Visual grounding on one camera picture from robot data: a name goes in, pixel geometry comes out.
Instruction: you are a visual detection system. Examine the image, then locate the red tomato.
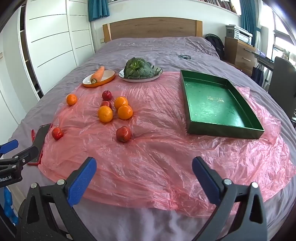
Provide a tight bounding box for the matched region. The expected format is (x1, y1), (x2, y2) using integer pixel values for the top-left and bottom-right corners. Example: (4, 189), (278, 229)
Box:
(52, 127), (63, 141)

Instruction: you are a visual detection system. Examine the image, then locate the orange cluster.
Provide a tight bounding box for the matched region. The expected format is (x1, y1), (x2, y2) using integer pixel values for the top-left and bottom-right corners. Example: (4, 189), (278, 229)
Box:
(114, 96), (128, 110)
(98, 105), (113, 123)
(117, 105), (133, 120)

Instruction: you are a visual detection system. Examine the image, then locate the small red apple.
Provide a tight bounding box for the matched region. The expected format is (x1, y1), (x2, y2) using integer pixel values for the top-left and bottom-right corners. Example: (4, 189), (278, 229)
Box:
(100, 100), (112, 108)
(102, 90), (112, 101)

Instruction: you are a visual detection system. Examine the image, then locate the small red apple back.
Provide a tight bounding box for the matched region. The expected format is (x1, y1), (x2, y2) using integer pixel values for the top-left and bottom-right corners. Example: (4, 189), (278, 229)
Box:
(102, 90), (112, 101)

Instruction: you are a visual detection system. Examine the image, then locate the smartphone in red case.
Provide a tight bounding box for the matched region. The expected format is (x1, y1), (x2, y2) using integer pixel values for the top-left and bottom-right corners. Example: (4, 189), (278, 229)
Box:
(27, 124), (52, 166)

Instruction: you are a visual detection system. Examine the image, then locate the pink plastic sheet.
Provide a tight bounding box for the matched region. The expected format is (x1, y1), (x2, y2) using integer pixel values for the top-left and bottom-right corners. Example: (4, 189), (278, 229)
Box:
(39, 72), (295, 217)

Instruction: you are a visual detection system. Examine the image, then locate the orange carrot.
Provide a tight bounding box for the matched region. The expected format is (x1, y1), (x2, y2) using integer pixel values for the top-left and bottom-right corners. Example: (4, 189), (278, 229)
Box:
(90, 66), (105, 84)

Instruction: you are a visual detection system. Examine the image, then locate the orange oval dish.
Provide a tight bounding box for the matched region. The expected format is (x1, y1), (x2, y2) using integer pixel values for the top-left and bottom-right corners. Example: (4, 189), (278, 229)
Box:
(82, 70), (115, 88)

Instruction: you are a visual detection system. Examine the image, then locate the white wardrobe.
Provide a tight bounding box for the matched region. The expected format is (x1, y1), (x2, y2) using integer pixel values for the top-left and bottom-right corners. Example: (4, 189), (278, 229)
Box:
(1, 0), (94, 143)

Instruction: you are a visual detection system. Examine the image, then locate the white round plate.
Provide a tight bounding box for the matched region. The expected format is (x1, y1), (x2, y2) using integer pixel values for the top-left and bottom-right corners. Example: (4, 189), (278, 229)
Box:
(118, 65), (163, 83)

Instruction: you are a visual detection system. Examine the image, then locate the green rectangular tray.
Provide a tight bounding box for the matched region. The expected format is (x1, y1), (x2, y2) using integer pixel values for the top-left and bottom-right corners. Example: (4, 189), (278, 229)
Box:
(180, 70), (264, 139)

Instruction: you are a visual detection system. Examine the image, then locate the green leafy cabbage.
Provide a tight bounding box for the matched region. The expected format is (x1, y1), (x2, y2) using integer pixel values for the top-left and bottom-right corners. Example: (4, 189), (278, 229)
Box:
(123, 57), (157, 79)

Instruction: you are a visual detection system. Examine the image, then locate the grey office chair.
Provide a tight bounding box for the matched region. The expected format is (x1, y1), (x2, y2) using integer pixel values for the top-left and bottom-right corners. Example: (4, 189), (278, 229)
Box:
(268, 57), (295, 114)

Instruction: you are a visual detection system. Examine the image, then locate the dark blue bag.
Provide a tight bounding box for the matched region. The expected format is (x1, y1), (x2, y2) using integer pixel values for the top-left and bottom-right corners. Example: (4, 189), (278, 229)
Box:
(251, 63), (263, 87)

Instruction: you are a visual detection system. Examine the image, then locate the teal curtain left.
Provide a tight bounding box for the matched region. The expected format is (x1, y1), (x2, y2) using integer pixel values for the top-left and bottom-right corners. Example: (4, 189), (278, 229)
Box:
(88, 0), (110, 22)

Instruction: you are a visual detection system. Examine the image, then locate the teal curtain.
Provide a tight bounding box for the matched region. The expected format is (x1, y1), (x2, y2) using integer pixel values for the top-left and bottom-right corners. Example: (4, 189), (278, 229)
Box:
(239, 0), (261, 48)
(88, 0), (110, 22)

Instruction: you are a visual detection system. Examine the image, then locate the cluttered desk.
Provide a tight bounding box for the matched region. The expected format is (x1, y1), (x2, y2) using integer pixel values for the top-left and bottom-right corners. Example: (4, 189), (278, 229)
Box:
(250, 49), (274, 71)

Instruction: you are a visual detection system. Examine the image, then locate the wooden drawer cabinet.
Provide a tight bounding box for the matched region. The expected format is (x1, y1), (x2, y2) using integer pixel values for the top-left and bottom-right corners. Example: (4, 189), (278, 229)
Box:
(224, 37), (257, 77)

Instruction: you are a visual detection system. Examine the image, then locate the wooden headboard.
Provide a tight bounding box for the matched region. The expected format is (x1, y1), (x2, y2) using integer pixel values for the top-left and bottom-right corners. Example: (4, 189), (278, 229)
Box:
(102, 17), (203, 43)

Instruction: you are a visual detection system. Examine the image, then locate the black backpack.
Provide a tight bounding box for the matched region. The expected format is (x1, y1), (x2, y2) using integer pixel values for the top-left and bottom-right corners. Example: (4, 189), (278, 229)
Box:
(205, 34), (225, 60)

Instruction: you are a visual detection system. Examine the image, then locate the white printer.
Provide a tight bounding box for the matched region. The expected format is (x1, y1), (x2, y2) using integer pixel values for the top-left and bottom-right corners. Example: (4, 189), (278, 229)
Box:
(226, 25), (253, 45)

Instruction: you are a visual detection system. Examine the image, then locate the teal curtain right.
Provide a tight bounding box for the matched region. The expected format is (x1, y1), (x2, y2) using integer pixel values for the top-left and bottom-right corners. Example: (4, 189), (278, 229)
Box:
(239, 0), (261, 48)

